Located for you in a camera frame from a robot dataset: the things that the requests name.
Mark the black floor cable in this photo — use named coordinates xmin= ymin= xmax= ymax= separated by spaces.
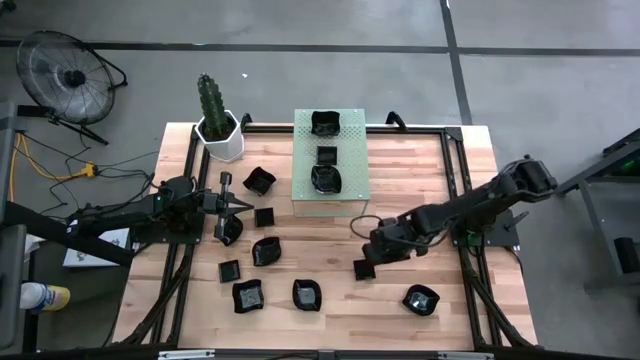
xmin=47 ymin=149 xmax=157 ymax=216

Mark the black diagonal metal beam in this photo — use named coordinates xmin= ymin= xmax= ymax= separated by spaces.
xmin=0 ymin=199 xmax=136 ymax=267

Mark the white cardboard box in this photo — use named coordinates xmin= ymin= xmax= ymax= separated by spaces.
xmin=62 ymin=227 xmax=132 ymax=269

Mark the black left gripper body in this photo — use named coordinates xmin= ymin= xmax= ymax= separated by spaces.
xmin=202 ymin=171 xmax=236 ymax=241

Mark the black box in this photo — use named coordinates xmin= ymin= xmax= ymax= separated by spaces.
xmin=613 ymin=236 xmax=640 ymax=275

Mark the black aluminium table frame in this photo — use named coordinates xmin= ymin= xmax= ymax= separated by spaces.
xmin=113 ymin=122 xmax=540 ymax=351

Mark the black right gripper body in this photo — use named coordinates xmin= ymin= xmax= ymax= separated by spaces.
xmin=360 ymin=216 xmax=429 ymax=266

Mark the black leaf-shaped bowl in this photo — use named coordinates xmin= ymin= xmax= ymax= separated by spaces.
xmin=401 ymin=283 xmax=442 ymax=317
xmin=219 ymin=214 xmax=245 ymax=248
xmin=310 ymin=164 xmax=343 ymax=195
xmin=251 ymin=236 xmax=283 ymax=268

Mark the black wavy square bowl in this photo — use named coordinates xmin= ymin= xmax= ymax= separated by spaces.
xmin=242 ymin=166 xmax=278 ymax=197
xmin=310 ymin=109 xmax=342 ymax=138
xmin=231 ymin=278 xmax=266 ymax=315

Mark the silver edge bracket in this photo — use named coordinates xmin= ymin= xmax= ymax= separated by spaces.
xmin=157 ymin=349 xmax=216 ymax=360
xmin=437 ymin=351 xmax=495 ymax=360

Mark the white yellow spray bottle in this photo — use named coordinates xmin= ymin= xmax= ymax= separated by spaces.
xmin=18 ymin=281 xmax=72 ymax=313

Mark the black floor fan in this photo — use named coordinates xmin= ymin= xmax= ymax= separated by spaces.
xmin=14 ymin=29 xmax=129 ymax=147

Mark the green cactus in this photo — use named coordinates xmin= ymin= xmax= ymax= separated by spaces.
xmin=196 ymin=73 xmax=232 ymax=142

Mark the green perforated metal shelf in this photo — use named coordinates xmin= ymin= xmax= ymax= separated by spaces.
xmin=291 ymin=108 xmax=372 ymax=219

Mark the yellow power cable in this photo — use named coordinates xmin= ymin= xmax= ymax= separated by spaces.
xmin=8 ymin=132 xmax=99 ymax=201

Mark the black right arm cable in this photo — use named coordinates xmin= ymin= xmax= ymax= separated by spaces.
xmin=348 ymin=213 xmax=385 ymax=242

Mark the grey metal stand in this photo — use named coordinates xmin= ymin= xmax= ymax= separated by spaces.
xmin=551 ymin=127 xmax=640 ymax=292

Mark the black small square plate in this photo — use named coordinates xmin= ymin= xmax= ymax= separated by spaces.
xmin=253 ymin=207 xmax=276 ymax=229
xmin=352 ymin=259 xmax=377 ymax=282
xmin=316 ymin=144 xmax=339 ymax=166
xmin=218 ymin=259 xmax=242 ymax=284

